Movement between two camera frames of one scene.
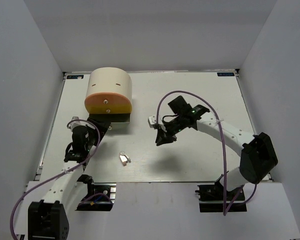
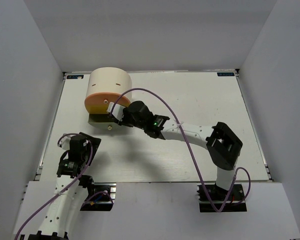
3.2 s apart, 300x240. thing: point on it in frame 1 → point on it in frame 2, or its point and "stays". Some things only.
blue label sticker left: x=75 y=77 stays
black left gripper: x=102 y=127 → x=96 y=142
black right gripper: x=165 y=136 → x=124 y=122
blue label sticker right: x=225 y=74 stays
